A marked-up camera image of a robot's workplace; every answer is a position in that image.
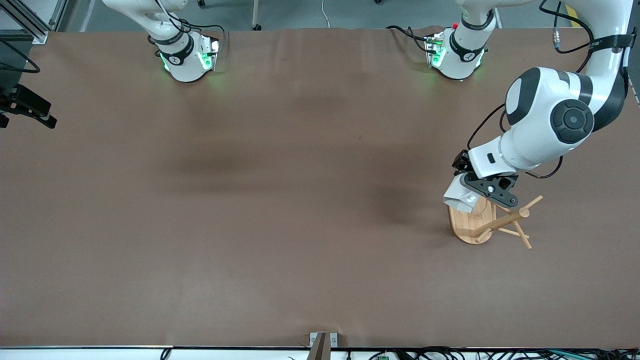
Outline aluminium frame extrusion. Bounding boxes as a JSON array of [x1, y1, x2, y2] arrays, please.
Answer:
[[11, 0, 68, 45]]

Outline black left base cable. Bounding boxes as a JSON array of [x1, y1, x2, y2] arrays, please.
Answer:
[[386, 25, 433, 53]]

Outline black right base cables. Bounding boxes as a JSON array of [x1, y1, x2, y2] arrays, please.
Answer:
[[170, 15, 230, 51]]

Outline white faceted cup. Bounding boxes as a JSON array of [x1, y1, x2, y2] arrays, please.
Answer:
[[443, 172, 479, 214]]

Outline brown table cover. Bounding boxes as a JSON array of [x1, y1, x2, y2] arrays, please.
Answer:
[[0, 27, 640, 348]]

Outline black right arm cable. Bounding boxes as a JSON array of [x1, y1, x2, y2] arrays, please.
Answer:
[[0, 39, 41, 74]]

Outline wooden cup rack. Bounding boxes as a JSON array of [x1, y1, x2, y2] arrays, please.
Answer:
[[448, 195, 544, 250]]

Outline black cable bundle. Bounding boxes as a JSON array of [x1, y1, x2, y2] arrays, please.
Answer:
[[367, 346, 640, 360]]

